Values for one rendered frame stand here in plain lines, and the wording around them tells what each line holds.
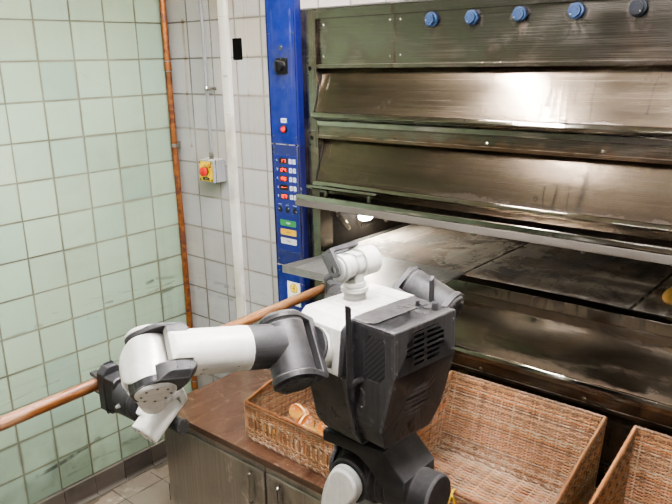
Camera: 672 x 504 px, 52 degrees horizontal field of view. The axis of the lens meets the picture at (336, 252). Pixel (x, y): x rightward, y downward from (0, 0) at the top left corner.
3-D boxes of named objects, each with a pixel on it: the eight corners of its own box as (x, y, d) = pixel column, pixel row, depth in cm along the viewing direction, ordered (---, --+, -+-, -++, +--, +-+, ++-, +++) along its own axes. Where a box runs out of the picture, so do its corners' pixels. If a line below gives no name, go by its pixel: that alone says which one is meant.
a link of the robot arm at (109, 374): (86, 369, 159) (117, 383, 152) (122, 355, 166) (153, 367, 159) (93, 419, 162) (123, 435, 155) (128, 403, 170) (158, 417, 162)
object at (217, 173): (211, 179, 314) (210, 156, 312) (226, 181, 308) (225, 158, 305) (198, 181, 309) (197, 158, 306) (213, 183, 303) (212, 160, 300)
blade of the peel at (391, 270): (409, 301, 220) (409, 293, 219) (282, 272, 254) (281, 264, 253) (465, 273, 247) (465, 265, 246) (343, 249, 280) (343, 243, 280)
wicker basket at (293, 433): (330, 390, 292) (328, 329, 285) (444, 435, 256) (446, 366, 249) (242, 438, 257) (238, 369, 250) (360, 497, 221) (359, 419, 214)
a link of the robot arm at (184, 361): (145, 378, 120) (262, 367, 132) (133, 313, 127) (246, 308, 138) (130, 406, 128) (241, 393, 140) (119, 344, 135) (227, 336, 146)
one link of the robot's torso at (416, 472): (452, 507, 162) (454, 439, 157) (423, 537, 152) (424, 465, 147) (356, 467, 179) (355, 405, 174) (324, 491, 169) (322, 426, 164)
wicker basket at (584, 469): (448, 436, 255) (450, 367, 248) (603, 493, 221) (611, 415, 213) (369, 500, 219) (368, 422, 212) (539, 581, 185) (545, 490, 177)
